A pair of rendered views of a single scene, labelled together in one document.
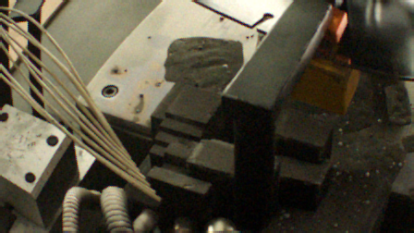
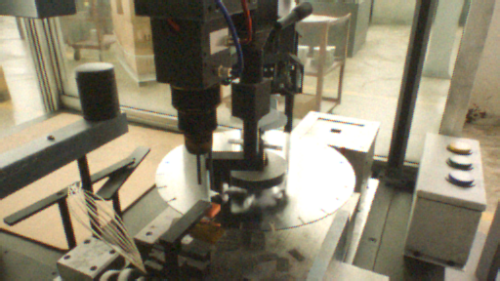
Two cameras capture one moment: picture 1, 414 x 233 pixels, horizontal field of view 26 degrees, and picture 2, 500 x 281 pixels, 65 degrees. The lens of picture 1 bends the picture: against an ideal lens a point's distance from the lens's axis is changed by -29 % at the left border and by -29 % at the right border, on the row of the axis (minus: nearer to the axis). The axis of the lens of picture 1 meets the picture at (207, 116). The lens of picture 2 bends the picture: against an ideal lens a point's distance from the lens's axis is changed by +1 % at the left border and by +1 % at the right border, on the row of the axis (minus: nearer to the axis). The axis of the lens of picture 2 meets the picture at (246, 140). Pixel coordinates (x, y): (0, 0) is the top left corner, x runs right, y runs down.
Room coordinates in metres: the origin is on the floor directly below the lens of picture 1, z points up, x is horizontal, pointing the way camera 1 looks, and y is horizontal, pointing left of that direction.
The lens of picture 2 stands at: (-0.02, -0.10, 1.27)
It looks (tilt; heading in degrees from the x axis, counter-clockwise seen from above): 25 degrees down; 358
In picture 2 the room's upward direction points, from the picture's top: straight up
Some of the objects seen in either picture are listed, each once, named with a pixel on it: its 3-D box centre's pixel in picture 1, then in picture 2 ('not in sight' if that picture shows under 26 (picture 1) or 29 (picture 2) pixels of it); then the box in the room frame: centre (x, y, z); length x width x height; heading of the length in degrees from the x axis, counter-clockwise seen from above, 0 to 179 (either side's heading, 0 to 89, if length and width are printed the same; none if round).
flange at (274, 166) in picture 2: not in sight; (254, 161); (0.55, -0.13, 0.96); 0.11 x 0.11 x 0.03
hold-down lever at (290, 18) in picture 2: not in sight; (281, 14); (0.49, -0.16, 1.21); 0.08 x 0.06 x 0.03; 153
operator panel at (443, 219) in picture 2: not in sight; (443, 193); (0.66, -0.53, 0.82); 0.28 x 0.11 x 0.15; 153
